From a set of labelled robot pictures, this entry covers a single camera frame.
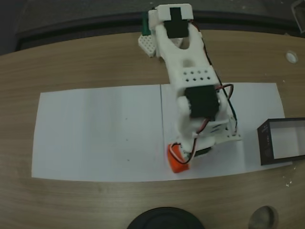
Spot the small white round cap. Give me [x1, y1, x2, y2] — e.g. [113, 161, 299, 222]
[285, 50, 298, 64]

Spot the white paper sheet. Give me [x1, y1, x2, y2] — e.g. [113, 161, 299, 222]
[161, 82, 293, 181]
[31, 84, 167, 183]

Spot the black round object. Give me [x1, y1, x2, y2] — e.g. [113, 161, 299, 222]
[126, 207, 204, 229]

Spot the brown open box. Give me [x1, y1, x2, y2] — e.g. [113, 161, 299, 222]
[257, 117, 305, 166]

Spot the green table clamp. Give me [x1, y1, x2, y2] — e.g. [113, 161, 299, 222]
[142, 12, 151, 36]

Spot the grey frame object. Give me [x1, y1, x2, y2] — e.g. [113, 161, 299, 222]
[291, 0, 305, 34]

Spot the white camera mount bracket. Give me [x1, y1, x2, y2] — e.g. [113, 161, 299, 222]
[224, 114, 244, 143]

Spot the orange square block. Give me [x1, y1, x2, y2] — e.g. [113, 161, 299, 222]
[166, 142, 192, 174]

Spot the black camera cable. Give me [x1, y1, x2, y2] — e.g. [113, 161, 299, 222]
[189, 20, 239, 134]

